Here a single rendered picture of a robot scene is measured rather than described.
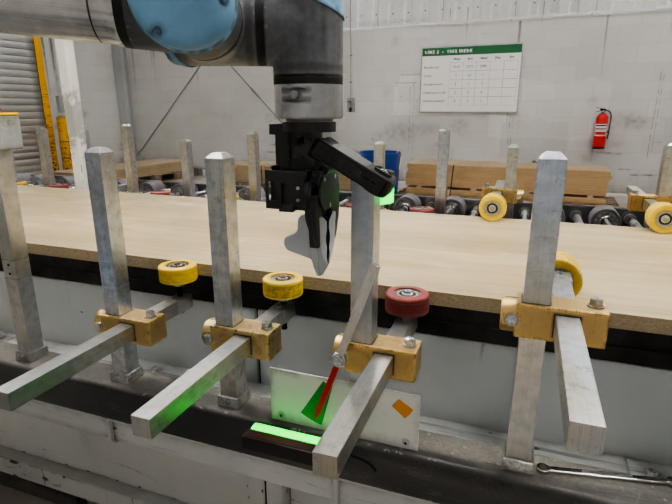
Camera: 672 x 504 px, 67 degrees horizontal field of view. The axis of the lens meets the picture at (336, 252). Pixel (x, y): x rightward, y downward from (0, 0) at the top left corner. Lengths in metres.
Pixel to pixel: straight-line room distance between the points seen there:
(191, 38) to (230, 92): 9.16
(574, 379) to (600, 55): 7.42
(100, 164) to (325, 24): 0.51
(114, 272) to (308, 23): 0.60
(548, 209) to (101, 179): 0.74
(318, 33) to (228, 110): 9.06
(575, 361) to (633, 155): 7.36
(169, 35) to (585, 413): 0.51
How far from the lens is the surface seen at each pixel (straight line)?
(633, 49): 7.93
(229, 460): 1.10
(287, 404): 0.91
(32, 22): 0.59
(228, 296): 0.89
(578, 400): 0.55
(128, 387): 1.10
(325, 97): 0.65
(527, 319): 0.74
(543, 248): 0.72
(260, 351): 0.89
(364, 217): 0.75
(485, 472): 0.86
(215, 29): 0.52
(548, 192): 0.71
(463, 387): 1.06
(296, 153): 0.69
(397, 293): 0.93
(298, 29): 0.66
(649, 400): 1.07
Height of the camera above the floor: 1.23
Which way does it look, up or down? 16 degrees down
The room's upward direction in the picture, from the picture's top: straight up
